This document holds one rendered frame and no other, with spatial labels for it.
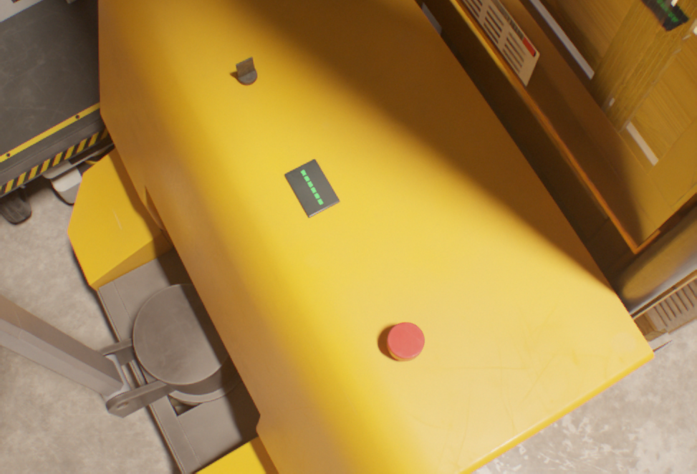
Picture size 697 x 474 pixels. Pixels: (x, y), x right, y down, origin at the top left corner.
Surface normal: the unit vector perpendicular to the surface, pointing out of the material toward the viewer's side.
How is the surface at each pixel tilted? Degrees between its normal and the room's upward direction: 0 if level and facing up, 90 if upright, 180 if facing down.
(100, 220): 22
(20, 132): 0
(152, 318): 0
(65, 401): 0
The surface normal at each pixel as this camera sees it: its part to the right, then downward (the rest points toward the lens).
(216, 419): 0.00, -0.37
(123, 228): -0.33, -0.17
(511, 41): -0.87, 0.45
